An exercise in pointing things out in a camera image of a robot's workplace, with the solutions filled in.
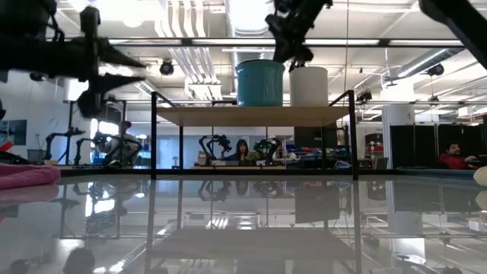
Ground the teal enamel mug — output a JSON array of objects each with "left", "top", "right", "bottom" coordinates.
[{"left": 234, "top": 59, "right": 285, "bottom": 107}]

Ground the person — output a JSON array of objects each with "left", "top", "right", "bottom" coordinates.
[
  {"left": 110, "top": 120, "right": 140, "bottom": 167},
  {"left": 438, "top": 142, "right": 482, "bottom": 170},
  {"left": 224, "top": 139, "right": 250, "bottom": 167}
]

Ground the dark wall monitor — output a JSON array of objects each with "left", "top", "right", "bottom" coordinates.
[{"left": 0, "top": 118, "right": 28, "bottom": 146}]

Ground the white pillar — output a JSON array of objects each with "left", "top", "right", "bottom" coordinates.
[{"left": 382, "top": 104, "right": 415, "bottom": 168}]

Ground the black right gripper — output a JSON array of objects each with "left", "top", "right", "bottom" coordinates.
[{"left": 265, "top": 0, "right": 334, "bottom": 73}]

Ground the black ceiling spotlight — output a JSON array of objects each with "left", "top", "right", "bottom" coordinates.
[
  {"left": 427, "top": 62, "right": 445, "bottom": 78},
  {"left": 159, "top": 59, "right": 175, "bottom": 76}
]

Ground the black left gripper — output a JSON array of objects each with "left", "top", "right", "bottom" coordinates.
[{"left": 40, "top": 5, "right": 148, "bottom": 119}]

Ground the wooden shelf with black legs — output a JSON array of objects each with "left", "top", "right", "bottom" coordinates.
[{"left": 150, "top": 90, "right": 361, "bottom": 181}]

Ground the white ribbed mug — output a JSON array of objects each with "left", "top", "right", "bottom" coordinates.
[{"left": 289, "top": 66, "right": 329, "bottom": 107}]

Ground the pink cloth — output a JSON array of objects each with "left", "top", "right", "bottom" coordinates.
[{"left": 0, "top": 163, "right": 62, "bottom": 190}]

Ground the black table frame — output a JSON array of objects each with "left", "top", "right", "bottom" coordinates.
[{"left": 59, "top": 165, "right": 476, "bottom": 178}]

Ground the black partition wall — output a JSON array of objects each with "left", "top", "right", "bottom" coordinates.
[{"left": 390, "top": 124, "right": 487, "bottom": 170}]

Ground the silver ventilation duct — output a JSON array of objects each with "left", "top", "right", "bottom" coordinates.
[{"left": 224, "top": 0, "right": 279, "bottom": 64}]

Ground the cream round object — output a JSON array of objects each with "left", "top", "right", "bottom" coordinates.
[{"left": 473, "top": 166, "right": 487, "bottom": 187}]

